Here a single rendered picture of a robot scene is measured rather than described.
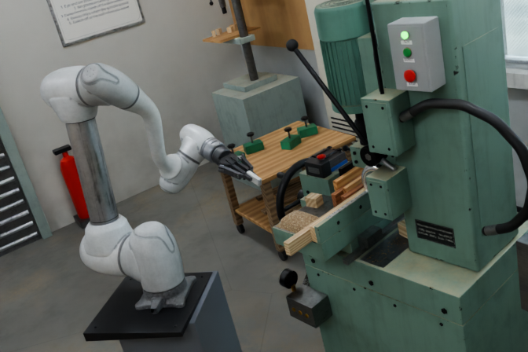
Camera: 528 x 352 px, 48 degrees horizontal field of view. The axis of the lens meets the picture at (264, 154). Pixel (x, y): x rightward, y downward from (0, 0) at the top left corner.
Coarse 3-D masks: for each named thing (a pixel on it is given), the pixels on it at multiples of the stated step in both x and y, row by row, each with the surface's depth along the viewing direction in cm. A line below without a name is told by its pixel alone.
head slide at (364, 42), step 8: (360, 40) 157; (368, 40) 155; (360, 48) 158; (368, 48) 156; (368, 56) 157; (368, 64) 158; (368, 72) 159; (368, 80) 160; (376, 80) 158; (368, 88) 162; (376, 88) 160; (392, 160) 166
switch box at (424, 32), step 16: (432, 16) 132; (400, 32) 134; (416, 32) 131; (432, 32) 131; (400, 48) 136; (416, 48) 132; (432, 48) 132; (400, 64) 138; (416, 64) 134; (432, 64) 133; (400, 80) 139; (416, 80) 136; (432, 80) 134
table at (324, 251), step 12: (324, 204) 187; (360, 216) 176; (372, 216) 179; (276, 228) 180; (348, 228) 173; (360, 228) 176; (276, 240) 183; (336, 240) 170; (348, 240) 173; (300, 252) 176; (312, 252) 171; (324, 252) 167; (336, 252) 171
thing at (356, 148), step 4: (356, 144) 182; (360, 144) 182; (352, 148) 182; (356, 148) 180; (360, 148) 179; (352, 152) 182; (356, 152) 181; (352, 156) 183; (356, 156) 182; (360, 156) 180; (352, 160) 184; (356, 160) 182; (360, 160) 181; (356, 164) 183; (360, 164) 182; (364, 164) 181
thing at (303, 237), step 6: (348, 198) 179; (330, 210) 175; (312, 222) 170; (306, 228) 168; (300, 234) 165; (306, 234) 167; (288, 240) 164; (294, 240) 164; (300, 240) 165; (306, 240) 167; (312, 240) 168; (288, 246) 162; (294, 246) 164; (300, 246) 166; (288, 252) 164; (294, 252) 164
